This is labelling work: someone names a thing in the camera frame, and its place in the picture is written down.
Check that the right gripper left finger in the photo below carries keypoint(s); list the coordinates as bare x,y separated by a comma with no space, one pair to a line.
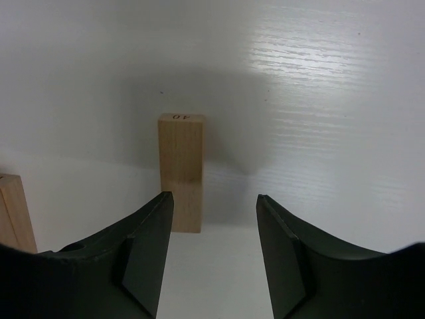
114,273

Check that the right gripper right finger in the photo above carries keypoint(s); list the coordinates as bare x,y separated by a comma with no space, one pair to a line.
313,274

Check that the wood block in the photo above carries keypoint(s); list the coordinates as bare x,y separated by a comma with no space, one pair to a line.
16,227
181,140

